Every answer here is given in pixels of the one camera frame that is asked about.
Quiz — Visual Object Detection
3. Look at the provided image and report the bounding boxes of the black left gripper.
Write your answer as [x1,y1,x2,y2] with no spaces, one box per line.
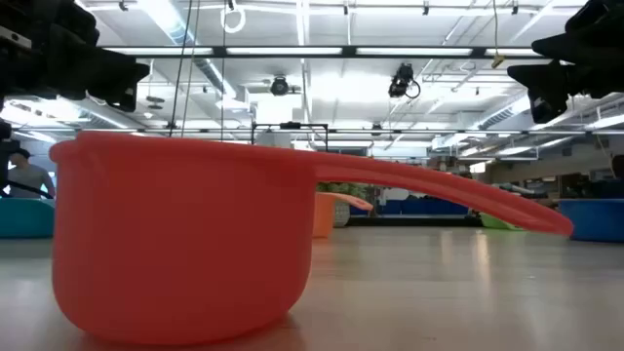
[0,0,150,113]

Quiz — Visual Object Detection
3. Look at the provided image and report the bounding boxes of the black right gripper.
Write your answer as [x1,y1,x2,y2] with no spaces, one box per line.
[506,0,624,125]

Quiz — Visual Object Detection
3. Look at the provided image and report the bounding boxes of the red plastic measuring cup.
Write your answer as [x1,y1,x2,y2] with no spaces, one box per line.
[48,130,575,346]

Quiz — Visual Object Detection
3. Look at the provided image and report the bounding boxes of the green plastic measuring cup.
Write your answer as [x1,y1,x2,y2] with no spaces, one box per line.
[480,212,526,232]

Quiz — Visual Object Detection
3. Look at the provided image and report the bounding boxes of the orange plastic measuring cup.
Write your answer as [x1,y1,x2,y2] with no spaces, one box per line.
[311,191,374,239]

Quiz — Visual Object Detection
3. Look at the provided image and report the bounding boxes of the person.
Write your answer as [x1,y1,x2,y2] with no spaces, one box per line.
[6,148,57,200]

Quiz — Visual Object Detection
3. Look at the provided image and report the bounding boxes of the round black ceiling fixture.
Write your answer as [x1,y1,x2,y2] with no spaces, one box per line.
[269,74,293,98]

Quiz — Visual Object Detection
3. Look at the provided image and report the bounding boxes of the black overhead frame bar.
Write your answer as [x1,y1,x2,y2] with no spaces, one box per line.
[136,125,624,137]
[97,45,552,60]

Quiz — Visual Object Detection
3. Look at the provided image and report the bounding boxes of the black curved arm cable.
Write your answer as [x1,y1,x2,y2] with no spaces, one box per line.
[0,178,55,200]

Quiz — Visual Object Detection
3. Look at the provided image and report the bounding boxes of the black overhead camera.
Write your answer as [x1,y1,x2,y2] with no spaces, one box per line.
[387,61,422,100]

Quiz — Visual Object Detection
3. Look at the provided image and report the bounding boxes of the black aluminium table frame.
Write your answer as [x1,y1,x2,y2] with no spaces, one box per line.
[346,215,485,228]

